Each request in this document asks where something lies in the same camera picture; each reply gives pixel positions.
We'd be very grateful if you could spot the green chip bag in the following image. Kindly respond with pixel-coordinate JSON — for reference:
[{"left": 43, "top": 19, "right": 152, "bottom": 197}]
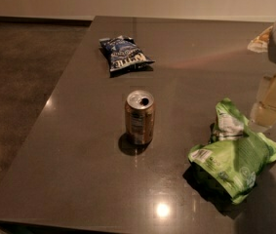
[{"left": 188, "top": 98, "right": 276, "bottom": 204}]

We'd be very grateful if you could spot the orange soda can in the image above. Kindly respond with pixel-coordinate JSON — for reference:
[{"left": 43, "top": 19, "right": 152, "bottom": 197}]
[{"left": 125, "top": 90, "right": 155, "bottom": 145}]

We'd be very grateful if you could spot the blue chip bag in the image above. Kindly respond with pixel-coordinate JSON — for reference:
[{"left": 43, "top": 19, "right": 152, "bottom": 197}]
[{"left": 99, "top": 35, "right": 153, "bottom": 73}]

